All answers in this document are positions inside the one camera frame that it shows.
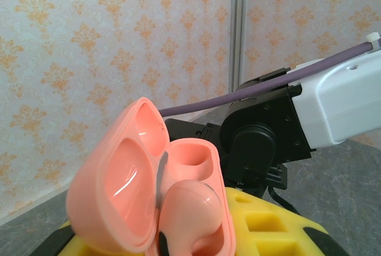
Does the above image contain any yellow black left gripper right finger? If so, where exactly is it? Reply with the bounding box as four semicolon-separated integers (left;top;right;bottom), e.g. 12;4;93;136
224;187;348;256

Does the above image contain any thin black right gripper cable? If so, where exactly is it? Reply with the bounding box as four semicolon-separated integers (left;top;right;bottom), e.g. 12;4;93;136
266;186;300;217

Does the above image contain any pink wireless earbud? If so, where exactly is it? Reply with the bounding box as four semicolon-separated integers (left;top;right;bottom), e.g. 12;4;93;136
157;180;226;256

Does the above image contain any aluminium frame post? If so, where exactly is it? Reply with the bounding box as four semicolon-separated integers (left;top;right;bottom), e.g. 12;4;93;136
230;0;248;90

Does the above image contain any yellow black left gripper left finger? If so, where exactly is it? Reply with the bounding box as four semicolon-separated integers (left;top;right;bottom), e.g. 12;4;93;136
32;221;93;256

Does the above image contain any pink earbud charging case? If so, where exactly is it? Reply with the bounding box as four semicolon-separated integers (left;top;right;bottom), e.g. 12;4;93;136
65;96;238;256

